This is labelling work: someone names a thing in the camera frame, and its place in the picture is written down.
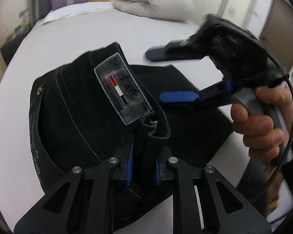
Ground person's right hand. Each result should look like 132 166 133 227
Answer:
230 86 293 168

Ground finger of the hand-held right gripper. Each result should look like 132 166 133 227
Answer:
159 79 235 109
145 40 212 63

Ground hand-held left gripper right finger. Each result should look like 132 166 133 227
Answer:
155 146 273 234

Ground white wardrobe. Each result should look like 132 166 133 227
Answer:
186 0 279 37

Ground beige curtain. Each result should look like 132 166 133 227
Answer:
0 0 18 62

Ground white bed pillow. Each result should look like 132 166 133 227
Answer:
38 0 118 27

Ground brown wooden door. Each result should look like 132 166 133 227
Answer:
261 0 293 76

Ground black denim pants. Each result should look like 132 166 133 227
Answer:
29 42 235 232

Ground grey nightstand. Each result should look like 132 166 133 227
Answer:
1 38 20 65

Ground folded cream duvet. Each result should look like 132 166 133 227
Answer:
112 0 196 21

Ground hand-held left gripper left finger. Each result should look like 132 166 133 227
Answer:
13 136 137 234

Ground grey upholstered bed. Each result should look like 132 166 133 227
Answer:
0 0 293 234

